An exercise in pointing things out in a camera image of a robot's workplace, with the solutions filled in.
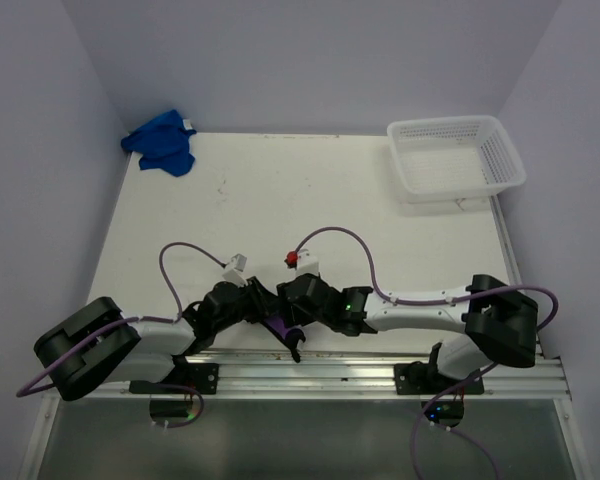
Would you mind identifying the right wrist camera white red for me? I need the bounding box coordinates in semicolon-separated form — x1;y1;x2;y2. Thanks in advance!
285;249;320;276

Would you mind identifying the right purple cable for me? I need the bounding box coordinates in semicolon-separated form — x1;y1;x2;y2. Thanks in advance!
294;227;560;480

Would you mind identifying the blue towel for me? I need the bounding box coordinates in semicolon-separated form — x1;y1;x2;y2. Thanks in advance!
120;109;197;178

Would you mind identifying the purple cable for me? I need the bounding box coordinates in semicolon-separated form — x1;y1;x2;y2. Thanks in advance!
15;242;229;429
294;227;560;480

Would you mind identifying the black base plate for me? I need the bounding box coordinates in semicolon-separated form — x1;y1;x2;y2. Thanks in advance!
129;363;219;395
393;361;485;395

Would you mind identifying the black purple microfiber towel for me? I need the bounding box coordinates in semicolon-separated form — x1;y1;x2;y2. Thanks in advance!
261;316;306;363

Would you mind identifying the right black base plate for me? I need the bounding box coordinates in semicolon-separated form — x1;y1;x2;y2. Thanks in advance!
393;361;485;395

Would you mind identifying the aluminium mounting rail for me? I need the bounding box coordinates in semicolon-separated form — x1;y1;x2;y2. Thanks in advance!
43;349;574;401

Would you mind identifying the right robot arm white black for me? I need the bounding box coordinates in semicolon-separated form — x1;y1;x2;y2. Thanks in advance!
277;273;538;393

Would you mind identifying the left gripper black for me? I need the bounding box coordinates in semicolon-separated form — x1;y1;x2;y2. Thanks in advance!
214;275;280;333

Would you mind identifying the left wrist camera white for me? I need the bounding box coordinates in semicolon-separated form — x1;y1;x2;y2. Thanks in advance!
222;254;247;287

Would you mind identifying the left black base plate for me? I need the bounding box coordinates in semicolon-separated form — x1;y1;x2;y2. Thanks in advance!
129;363;219;395

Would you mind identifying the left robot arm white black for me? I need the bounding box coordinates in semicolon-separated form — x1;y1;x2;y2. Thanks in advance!
33;277;280;401

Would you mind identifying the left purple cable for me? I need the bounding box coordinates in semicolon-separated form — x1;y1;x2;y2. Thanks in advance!
15;242;229;429

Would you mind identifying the white plastic perforated basket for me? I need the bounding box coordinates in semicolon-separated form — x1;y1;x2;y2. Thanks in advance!
387;115;526;203

